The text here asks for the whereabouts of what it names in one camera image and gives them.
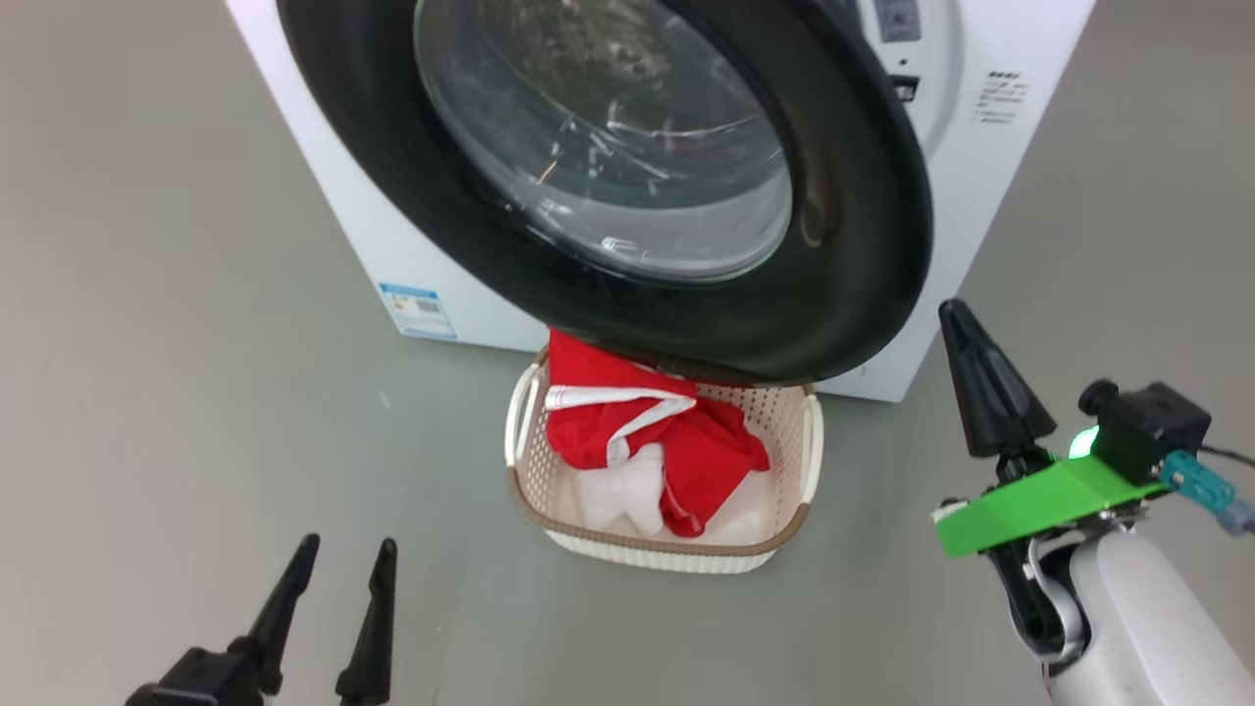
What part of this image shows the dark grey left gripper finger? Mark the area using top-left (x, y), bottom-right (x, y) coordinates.
top-left (334, 537), bottom-right (399, 706)
top-left (227, 533), bottom-right (323, 697)

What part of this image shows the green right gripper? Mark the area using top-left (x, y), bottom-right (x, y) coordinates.
top-left (932, 299), bottom-right (1170, 561)

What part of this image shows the dark grey round washer door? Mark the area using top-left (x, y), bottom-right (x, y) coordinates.
top-left (276, 0), bottom-right (935, 386)

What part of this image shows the red garment plain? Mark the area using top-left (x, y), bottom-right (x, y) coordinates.
top-left (613, 397), bottom-right (773, 539)

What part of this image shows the white cloth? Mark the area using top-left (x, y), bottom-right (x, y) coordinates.
top-left (572, 443), bottom-right (773, 547)

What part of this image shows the red garment with white stripes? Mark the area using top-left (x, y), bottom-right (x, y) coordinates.
top-left (544, 330), bottom-right (700, 471)

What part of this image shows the white front-load washing machine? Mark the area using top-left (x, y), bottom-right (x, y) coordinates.
top-left (225, 0), bottom-right (1098, 404)

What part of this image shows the cream perforated laundry basket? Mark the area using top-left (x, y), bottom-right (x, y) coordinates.
top-left (504, 345), bottom-right (826, 576)

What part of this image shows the printed text label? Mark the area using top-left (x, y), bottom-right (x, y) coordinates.
top-left (971, 69), bottom-right (1031, 126)

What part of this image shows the blue energy label sticker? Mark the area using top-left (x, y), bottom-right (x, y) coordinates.
top-left (377, 282), bottom-right (459, 342)

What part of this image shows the teal right camera cable connector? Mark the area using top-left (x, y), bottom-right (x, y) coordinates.
top-left (1159, 450), bottom-right (1255, 536)

